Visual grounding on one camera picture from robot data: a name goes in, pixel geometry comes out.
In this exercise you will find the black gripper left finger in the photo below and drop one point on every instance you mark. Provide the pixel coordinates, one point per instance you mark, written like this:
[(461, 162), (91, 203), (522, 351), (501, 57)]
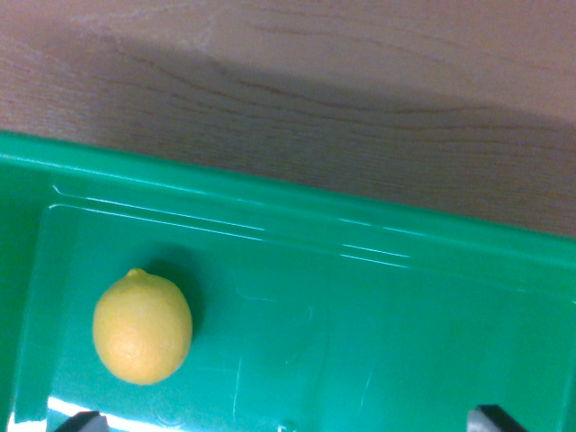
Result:
[(85, 424)]

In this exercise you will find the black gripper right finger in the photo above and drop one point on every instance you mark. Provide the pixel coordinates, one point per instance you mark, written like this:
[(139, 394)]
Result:
[(490, 420)]

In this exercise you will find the yellow lemon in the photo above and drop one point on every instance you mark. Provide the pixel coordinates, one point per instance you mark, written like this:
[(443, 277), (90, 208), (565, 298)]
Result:
[(142, 328)]

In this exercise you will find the green plastic bin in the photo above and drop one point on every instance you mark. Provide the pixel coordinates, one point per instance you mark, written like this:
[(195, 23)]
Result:
[(337, 324)]

